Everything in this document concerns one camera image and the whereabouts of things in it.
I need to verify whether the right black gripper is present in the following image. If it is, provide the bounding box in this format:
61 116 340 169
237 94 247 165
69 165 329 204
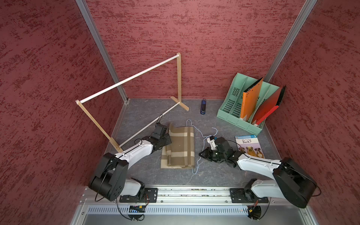
198 147 226 162

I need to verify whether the light blue wire hanger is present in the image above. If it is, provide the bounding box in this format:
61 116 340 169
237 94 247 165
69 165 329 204
186 118 219 175

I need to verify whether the beige plaid scarf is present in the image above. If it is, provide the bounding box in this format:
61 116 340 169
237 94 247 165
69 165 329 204
160 124 195 169

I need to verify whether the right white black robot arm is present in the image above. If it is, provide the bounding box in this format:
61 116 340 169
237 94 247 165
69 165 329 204
199 136 319 209

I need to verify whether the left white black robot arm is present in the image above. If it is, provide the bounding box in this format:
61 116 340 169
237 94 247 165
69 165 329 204
88 122 172 202

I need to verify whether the dog picture book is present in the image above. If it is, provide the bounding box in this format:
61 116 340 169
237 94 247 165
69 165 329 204
235 135 265 158

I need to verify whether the green file organizer tray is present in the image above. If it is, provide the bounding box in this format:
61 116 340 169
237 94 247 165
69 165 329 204
217 73 281 135

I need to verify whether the dark blue small bottle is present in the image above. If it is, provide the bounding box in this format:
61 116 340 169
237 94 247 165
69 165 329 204
200 99 206 115

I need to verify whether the orange folder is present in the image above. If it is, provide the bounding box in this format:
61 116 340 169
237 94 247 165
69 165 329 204
240 77 264 121

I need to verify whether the red folder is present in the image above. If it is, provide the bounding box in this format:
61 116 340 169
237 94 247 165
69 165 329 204
251 86 287 126

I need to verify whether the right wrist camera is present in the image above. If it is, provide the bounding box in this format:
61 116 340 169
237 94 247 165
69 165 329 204
206 136 218 151

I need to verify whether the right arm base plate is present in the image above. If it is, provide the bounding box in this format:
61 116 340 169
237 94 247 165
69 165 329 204
229 188 269 204

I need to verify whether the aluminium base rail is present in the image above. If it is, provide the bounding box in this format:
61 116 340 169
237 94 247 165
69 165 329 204
79 185 294 206

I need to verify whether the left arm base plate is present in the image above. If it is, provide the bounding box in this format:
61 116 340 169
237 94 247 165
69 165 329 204
119 187 158 203

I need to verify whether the left aluminium corner post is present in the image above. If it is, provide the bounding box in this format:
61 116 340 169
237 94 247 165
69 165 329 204
75 0 130 105

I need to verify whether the aluminium corner post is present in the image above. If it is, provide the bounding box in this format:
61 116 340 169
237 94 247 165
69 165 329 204
75 0 130 105
264 0 317 83

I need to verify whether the right aluminium corner post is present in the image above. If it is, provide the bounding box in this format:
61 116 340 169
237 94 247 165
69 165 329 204
264 0 317 83

